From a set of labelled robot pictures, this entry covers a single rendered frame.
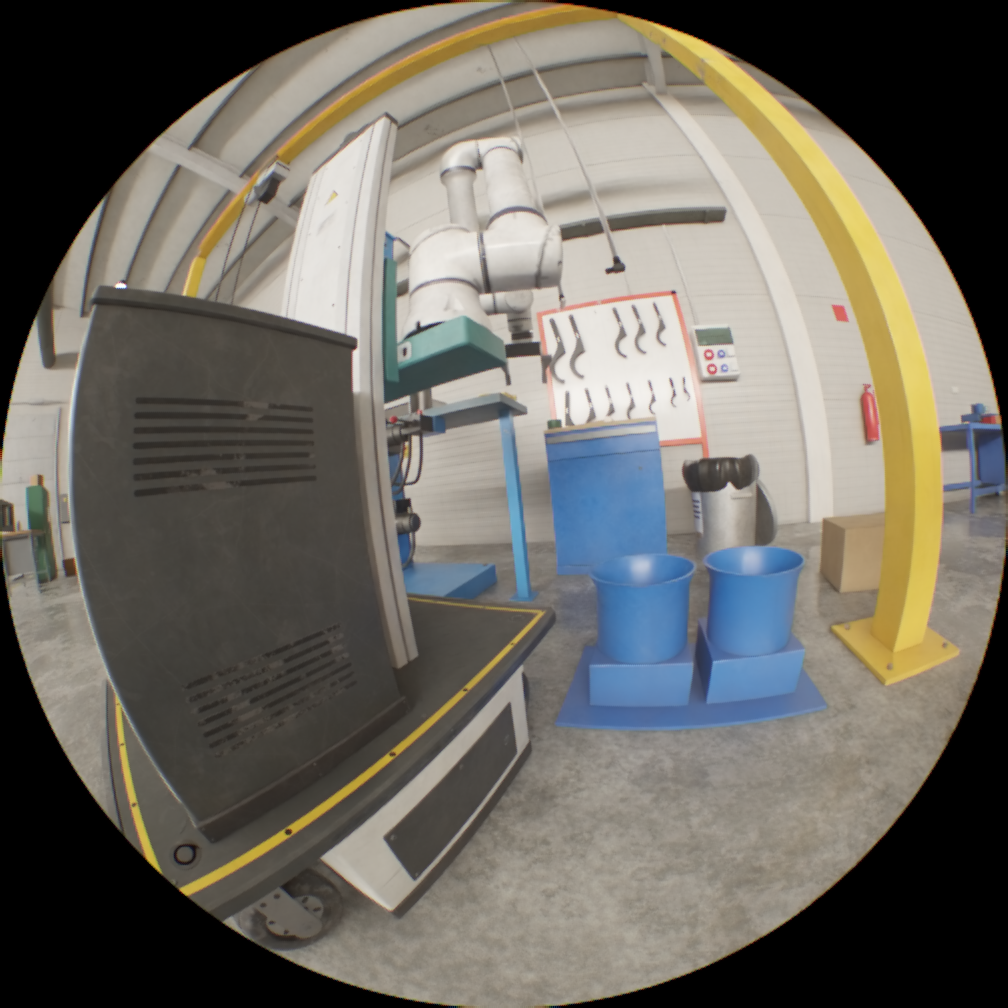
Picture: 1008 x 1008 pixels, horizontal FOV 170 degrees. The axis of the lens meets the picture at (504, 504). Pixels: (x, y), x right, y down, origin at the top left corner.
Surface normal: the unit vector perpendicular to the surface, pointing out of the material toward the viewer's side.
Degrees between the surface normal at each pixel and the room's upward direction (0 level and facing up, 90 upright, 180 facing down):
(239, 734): 90
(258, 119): 173
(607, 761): 0
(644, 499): 90
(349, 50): 173
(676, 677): 90
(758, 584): 116
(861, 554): 90
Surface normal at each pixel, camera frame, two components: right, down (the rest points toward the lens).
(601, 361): -0.37, 0.10
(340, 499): 0.89, -0.07
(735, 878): -0.11, -0.99
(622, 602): -0.74, 0.12
